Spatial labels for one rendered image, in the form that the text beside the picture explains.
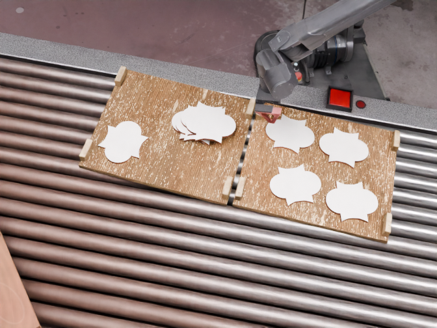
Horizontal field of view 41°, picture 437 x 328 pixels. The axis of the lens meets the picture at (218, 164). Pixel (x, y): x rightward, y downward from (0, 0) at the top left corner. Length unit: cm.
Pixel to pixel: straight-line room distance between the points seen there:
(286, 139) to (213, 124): 21
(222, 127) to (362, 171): 40
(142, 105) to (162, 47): 142
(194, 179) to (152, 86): 33
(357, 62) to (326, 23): 145
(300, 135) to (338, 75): 111
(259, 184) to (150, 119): 36
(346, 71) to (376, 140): 109
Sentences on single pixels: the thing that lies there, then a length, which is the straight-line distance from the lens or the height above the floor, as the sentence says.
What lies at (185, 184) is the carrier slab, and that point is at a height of 94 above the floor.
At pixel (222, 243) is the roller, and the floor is 92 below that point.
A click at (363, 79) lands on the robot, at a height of 24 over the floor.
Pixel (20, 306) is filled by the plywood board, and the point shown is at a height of 104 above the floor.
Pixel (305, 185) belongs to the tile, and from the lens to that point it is 159.
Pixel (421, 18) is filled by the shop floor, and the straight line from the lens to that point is 354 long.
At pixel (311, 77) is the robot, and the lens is 272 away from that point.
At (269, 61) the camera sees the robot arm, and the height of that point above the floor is 122.
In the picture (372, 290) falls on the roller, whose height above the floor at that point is 92.
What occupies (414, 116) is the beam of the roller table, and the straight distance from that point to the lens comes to 185.
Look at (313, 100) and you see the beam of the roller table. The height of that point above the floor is 92.
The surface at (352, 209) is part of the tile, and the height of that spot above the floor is 94.
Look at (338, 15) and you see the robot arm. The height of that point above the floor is 135.
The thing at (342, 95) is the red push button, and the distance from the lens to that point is 181.
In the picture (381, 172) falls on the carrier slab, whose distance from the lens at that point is 168.
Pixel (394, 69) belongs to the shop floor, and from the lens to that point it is 322.
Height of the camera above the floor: 230
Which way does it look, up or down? 59 degrees down
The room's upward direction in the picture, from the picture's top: 7 degrees clockwise
